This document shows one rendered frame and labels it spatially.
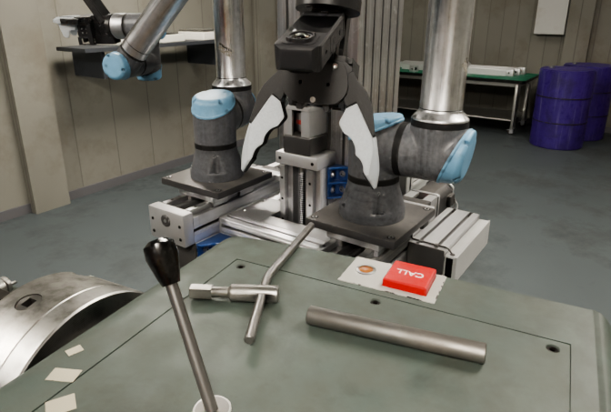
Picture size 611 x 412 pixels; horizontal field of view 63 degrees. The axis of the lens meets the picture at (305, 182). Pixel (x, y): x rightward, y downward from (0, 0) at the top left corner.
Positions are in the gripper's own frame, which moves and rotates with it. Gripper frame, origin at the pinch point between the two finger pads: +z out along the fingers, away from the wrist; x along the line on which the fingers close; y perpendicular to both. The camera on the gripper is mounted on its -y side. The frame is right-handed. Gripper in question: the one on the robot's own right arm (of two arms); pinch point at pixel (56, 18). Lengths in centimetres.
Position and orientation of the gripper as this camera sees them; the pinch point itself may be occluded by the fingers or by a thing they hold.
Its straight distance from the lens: 179.2
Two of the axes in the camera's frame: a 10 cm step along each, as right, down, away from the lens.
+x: 2.4, -4.5, 8.6
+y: 0.3, 8.9, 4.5
